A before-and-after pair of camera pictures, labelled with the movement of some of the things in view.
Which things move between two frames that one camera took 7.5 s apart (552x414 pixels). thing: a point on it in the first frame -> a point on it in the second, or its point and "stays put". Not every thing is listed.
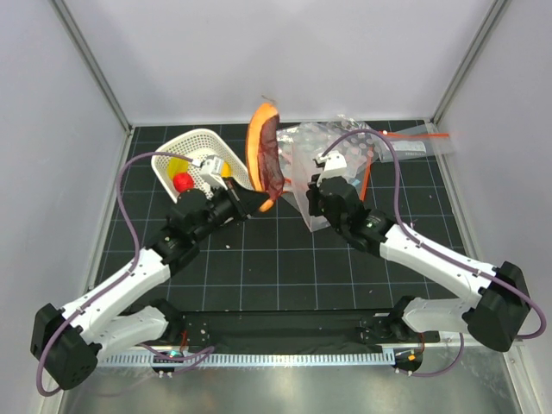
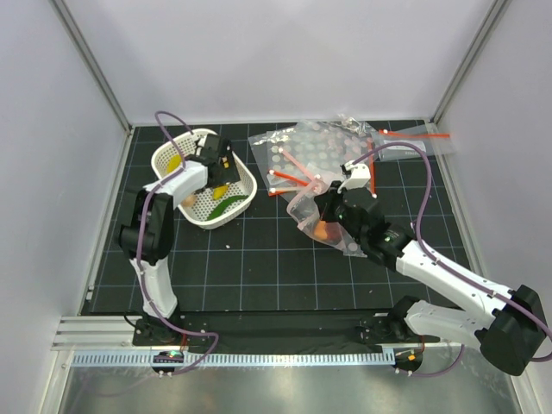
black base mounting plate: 302,329 stays put
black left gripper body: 222,208 -> 228,175
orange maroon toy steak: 265,155 -> 327,230
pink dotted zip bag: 299,143 stays put
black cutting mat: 274,262 stays put
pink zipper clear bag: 302,143 -> 305,211
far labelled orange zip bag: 418,141 stays put
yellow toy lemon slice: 176,166 stays put
